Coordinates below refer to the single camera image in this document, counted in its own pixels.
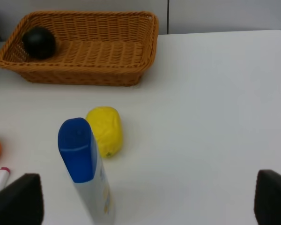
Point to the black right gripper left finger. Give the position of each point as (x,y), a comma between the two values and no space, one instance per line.
(21,202)

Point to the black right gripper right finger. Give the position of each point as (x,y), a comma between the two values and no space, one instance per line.
(267,201)

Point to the white marker pink caps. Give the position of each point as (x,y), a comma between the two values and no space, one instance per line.
(4,175)

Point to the white bottle blue cap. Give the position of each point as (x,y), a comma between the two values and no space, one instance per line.
(79,151)

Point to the yellow lemon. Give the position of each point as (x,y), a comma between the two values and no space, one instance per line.
(106,126)

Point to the dark mangosteen fruit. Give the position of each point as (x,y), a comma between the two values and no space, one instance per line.
(39,43)

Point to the orange wicker basket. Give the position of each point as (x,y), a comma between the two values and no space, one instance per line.
(93,48)

